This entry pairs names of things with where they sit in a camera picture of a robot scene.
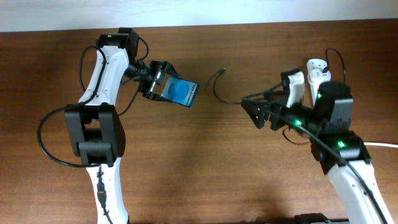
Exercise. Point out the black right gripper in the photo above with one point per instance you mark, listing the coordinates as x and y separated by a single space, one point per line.
279 107

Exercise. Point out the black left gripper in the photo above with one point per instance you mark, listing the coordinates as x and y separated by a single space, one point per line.
169 68

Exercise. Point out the blue Galaxy smartphone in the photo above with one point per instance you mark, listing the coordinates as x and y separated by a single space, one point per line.
180 91

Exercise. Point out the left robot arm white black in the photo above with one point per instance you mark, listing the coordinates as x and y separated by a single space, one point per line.
96 132

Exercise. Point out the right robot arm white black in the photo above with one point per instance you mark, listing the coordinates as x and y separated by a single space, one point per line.
341 153

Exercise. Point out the white USB charger adapter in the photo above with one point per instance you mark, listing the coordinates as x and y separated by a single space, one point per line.
316 74

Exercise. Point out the white power strip red switches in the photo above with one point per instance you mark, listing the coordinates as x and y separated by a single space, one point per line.
314 90

